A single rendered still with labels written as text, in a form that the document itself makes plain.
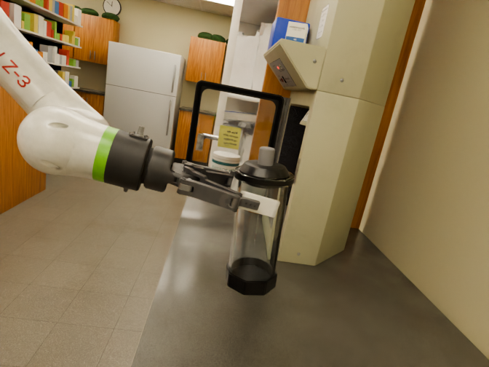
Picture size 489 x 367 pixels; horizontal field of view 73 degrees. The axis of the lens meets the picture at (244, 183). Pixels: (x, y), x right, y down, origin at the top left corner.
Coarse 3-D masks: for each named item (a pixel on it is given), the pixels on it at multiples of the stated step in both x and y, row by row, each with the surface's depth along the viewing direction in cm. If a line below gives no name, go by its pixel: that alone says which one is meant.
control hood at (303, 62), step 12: (276, 48) 85; (288, 48) 78; (300, 48) 78; (312, 48) 79; (324, 48) 79; (288, 60) 81; (300, 60) 79; (312, 60) 79; (288, 72) 89; (300, 72) 80; (312, 72) 80; (300, 84) 85; (312, 84) 81
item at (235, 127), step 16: (208, 96) 113; (224, 96) 113; (240, 96) 112; (208, 112) 114; (224, 112) 114; (240, 112) 113; (256, 112) 113; (272, 112) 113; (208, 128) 116; (224, 128) 115; (240, 128) 115; (256, 128) 114; (208, 144) 117; (224, 144) 117; (240, 144) 116; (256, 144) 116; (192, 160) 119; (208, 160) 118; (224, 160) 118; (240, 160) 118
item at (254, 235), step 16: (288, 176) 58; (256, 192) 56; (272, 192) 56; (240, 224) 59; (256, 224) 58; (272, 224) 58; (240, 240) 60; (256, 240) 58; (272, 240) 59; (240, 256) 60; (256, 256) 59; (272, 256) 61; (240, 272) 61; (256, 272) 60; (272, 272) 62
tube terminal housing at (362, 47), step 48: (336, 0) 77; (384, 0) 77; (336, 48) 79; (384, 48) 85; (336, 96) 82; (384, 96) 95; (336, 144) 85; (336, 192) 90; (288, 240) 92; (336, 240) 101
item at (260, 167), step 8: (264, 152) 58; (272, 152) 58; (248, 160) 61; (256, 160) 62; (264, 160) 58; (272, 160) 58; (240, 168) 59; (248, 168) 57; (256, 168) 56; (264, 168) 56; (272, 168) 57; (280, 168) 57; (256, 176) 56; (264, 176) 55; (272, 176) 56; (280, 176) 56
